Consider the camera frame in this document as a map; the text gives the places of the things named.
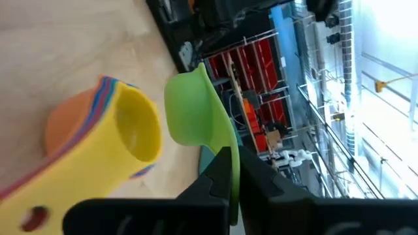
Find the black aluminium table frame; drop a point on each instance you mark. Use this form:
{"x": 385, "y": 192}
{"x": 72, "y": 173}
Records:
{"x": 163, "y": 26}

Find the white robot figure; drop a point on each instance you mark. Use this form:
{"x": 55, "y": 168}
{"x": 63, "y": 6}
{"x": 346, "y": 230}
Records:
{"x": 290, "y": 156}

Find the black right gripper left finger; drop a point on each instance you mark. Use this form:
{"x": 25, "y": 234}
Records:
{"x": 196, "y": 212}

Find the light blue measuring cup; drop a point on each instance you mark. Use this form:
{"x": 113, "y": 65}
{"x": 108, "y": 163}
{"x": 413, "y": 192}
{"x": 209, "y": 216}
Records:
{"x": 107, "y": 98}

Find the yellow measuring cup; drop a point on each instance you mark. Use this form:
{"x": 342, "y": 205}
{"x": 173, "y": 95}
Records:
{"x": 81, "y": 169}

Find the orange measuring cup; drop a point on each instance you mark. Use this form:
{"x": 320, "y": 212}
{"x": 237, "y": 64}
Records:
{"x": 65, "y": 120}

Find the green measuring cup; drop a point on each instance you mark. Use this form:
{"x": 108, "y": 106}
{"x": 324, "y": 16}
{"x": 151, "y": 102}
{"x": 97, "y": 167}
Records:
{"x": 192, "y": 111}

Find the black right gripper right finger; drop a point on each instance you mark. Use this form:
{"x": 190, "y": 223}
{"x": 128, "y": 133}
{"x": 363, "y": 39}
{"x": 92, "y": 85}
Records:
{"x": 294, "y": 215}

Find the red storage bin shelf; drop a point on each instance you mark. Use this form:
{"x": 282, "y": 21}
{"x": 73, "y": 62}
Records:
{"x": 258, "y": 75}

